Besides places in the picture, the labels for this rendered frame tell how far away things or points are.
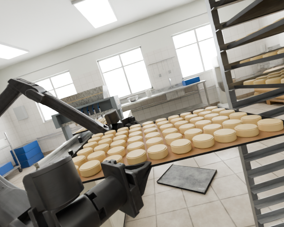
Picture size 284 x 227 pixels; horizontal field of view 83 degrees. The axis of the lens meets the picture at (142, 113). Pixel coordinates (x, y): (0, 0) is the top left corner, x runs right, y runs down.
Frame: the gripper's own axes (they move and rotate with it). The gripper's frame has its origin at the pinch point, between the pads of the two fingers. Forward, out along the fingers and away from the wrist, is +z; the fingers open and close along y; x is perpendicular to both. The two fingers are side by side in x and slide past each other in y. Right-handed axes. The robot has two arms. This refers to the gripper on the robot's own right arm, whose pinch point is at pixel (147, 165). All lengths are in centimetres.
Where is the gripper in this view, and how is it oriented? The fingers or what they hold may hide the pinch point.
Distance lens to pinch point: 38.5
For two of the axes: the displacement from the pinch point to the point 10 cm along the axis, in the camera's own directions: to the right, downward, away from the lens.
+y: -2.6, -9.6, -1.4
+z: 6.6, -2.8, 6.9
